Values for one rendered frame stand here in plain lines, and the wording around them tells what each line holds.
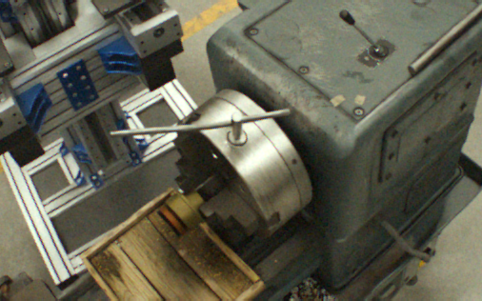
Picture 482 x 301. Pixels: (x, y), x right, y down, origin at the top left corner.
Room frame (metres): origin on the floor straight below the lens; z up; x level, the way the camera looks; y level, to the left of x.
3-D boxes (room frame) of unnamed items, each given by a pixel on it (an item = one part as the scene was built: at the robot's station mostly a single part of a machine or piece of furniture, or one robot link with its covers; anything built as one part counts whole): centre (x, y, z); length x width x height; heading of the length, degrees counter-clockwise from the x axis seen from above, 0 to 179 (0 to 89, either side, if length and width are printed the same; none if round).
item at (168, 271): (0.64, 0.23, 0.89); 0.36 x 0.30 x 0.04; 31
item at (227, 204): (0.65, 0.04, 1.09); 0.12 x 0.11 x 0.05; 31
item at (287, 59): (0.99, -0.31, 1.06); 0.59 x 0.48 x 0.39; 121
